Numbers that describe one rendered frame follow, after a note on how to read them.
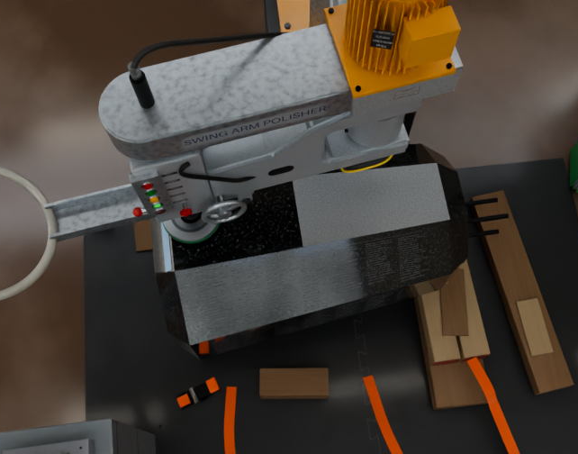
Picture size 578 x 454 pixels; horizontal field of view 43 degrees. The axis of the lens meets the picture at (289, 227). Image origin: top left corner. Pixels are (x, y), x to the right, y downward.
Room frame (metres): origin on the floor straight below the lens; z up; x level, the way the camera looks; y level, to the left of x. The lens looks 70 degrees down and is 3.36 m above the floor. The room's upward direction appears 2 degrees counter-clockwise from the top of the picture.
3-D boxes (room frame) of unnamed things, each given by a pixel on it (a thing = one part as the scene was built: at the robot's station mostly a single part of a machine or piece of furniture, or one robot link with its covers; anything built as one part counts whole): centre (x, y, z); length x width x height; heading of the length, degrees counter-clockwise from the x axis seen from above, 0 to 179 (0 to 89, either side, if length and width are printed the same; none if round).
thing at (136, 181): (0.84, 0.40, 1.35); 0.08 x 0.03 x 0.28; 103
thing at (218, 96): (1.05, 0.02, 1.60); 0.96 x 0.25 x 0.17; 103
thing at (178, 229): (0.97, 0.36, 0.85); 0.21 x 0.21 x 0.01
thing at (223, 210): (0.88, 0.21, 1.18); 0.15 x 0.10 x 0.15; 103
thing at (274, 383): (0.44, 0.01, 0.07); 0.30 x 0.12 x 0.12; 88
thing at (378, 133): (1.12, -0.28, 1.32); 0.19 x 0.19 x 0.20
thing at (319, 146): (1.04, -0.03, 1.28); 0.74 x 0.23 x 0.49; 103
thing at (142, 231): (1.23, 0.70, 0.02); 0.25 x 0.10 x 0.01; 8
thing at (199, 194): (0.99, 0.28, 1.30); 0.36 x 0.22 x 0.45; 103
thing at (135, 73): (0.97, 0.36, 1.76); 0.04 x 0.04 x 0.17
